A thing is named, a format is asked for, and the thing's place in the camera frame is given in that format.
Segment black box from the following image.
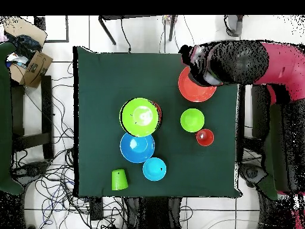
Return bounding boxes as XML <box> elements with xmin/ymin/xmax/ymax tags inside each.
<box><xmin>251</xmin><ymin>84</ymin><xmax>271</xmax><ymax>139</ymax></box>

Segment small turquoise bowl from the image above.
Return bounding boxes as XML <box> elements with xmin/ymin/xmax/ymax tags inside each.
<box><xmin>142</xmin><ymin>157</ymin><xmax>167</xmax><ymax>182</ymax></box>

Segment black square frame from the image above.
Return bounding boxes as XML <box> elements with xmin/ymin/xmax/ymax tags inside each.
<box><xmin>33</xmin><ymin>15</ymin><xmax>70</xmax><ymax>44</ymax></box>

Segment orange cup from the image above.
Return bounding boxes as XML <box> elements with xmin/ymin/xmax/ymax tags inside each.
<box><xmin>195</xmin><ymin>128</ymin><xmax>214</xmax><ymax>147</ymax></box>

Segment printed cardboard box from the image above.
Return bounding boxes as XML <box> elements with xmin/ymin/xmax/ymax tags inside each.
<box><xmin>9</xmin><ymin>50</ymin><xmax>54</xmax><ymax>89</ymax></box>

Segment plain cardboard box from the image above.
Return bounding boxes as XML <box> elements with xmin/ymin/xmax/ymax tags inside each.
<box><xmin>4</xmin><ymin>16</ymin><xmax>48</xmax><ymax>47</ymax></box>

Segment large orange bowl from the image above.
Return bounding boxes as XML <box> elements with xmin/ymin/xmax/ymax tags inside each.
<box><xmin>178</xmin><ymin>66</ymin><xmax>217</xmax><ymax>103</ymax></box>

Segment black table frame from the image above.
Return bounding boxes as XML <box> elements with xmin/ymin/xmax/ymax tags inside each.
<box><xmin>98</xmin><ymin>15</ymin><xmax>178</xmax><ymax>46</ymax></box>

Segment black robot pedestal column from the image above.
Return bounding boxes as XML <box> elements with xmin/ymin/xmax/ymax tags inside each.
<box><xmin>125</xmin><ymin>196</ymin><xmax>184</xmax><ymax>229</ymax></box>

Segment tangled floor cables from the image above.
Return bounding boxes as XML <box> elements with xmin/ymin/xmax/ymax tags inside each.
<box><xmin>11</xmin><ymin>61</ymin><xmax>127</xmax><ymax>229</ymax></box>

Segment person's foot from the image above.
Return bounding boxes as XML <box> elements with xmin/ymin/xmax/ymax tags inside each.
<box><xmin>223</xmin><ymin>15</ymin><xmax>244</xmax><ymax>38</ymax></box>

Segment black bench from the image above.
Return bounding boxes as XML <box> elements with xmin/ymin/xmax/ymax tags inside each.
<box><xmin>10</xmin><ymin>75</ymin><xmax>55</xmax><ymax>161</ymax></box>

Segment green cup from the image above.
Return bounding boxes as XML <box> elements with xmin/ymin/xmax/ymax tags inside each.
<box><xmin>111</xmin><ymin>168</ymin><xmax>130</xmax><ymax>191</ymax></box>

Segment large green bowl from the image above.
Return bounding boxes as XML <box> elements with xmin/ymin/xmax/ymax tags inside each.
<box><xmin>119</xmin><ymin>97</ymin><xmax>161</xmax><ymax>138</ymax></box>

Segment small orange bowl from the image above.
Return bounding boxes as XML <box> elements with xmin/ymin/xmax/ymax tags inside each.
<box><xmin>152</xmin><ymin>101</ymin><xmax>163</xmax><ymax>126</ymax></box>

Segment large blue bowl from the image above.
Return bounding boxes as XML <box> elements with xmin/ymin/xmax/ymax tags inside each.
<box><xmin>119</xmin><ymin>132</ymin><xmax>156</xmax><ymax>164</ymax></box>

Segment green cloth covered table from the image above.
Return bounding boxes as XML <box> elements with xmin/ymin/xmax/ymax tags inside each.
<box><xmin>0</xmin><ymin>42</ymin><xmax>24</xmax><ymax>196</ymax></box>
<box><xmin>258</xmin><ymin>102</ymin><xmax>285</xmax><ymax>201</ymax></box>

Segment small green bowl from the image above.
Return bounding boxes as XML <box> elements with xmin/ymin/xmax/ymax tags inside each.
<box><xmin>180</xmin><ymin>108</ymin><xmax>205</xmax><ymax>133</ymax></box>

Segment grey pedestal leg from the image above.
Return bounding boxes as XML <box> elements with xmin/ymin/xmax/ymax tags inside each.
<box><xmin>11</xmin><ymin>161</ymin><xmax>49</xmax><ymax>184</ymax></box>
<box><xmin>239</xmin><ymin>163</ymin><xmax>267</xmax><ymax>188</ymax></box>

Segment dark green tablecloth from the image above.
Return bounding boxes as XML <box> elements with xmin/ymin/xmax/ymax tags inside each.
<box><xmin>73</xmin><ymin>45</ymin><xmax>243</xmax><ymax>198</ymax></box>

